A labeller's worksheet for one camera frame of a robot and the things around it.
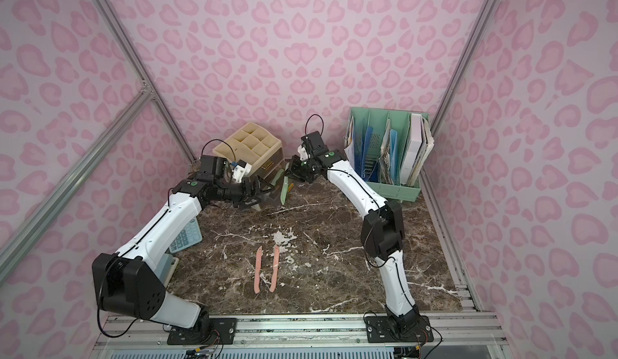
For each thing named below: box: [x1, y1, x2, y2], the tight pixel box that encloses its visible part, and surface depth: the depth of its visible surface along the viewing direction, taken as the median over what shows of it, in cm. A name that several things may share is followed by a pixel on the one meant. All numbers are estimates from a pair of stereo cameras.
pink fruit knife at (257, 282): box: [253, 245, 264, 294], surface depth 87 cm
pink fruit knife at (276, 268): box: [269, 245, 281, 293], surface depth 87 cm
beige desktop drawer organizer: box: [212, 122, 285, 207], surface depth 92 cm
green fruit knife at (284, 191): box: [280, 175, 289, 206], surface depth 85 cm
